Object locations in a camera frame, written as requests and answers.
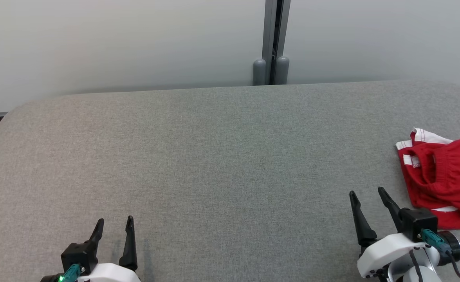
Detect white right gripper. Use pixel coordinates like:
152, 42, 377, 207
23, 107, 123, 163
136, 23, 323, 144
349, 187, 442, 282

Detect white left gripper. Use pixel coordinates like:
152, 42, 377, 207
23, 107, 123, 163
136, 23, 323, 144
77, 215, 141, 282

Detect red and white jersey shirt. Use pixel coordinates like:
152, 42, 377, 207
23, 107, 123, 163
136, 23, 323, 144
408, 188, 460, 230

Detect red shorts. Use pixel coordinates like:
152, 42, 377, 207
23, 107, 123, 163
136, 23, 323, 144
395, 128, 460, 220

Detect grey fabric sofa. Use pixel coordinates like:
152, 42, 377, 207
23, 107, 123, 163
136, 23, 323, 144
0, 80, 460, 282

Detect grey cylinder stopper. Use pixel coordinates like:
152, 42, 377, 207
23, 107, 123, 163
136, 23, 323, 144
275, 56, 290, 85
253, 59, 267, 86

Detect left black cable teal connector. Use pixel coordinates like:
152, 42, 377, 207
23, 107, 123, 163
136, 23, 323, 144
57, 263, 84, 282

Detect black cable teal connector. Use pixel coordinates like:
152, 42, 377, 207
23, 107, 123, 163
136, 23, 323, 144
418, 229, 460, 282
57, 263, 84, 282

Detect right black cable teal connector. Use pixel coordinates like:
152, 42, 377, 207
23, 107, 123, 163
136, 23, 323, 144
418, 229, 460, 282

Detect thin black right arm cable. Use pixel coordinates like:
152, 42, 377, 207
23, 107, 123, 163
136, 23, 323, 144
409, 249, 425, 282

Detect grey metal wall post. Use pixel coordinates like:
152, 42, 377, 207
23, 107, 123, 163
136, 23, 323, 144
262, 0, 292, 85

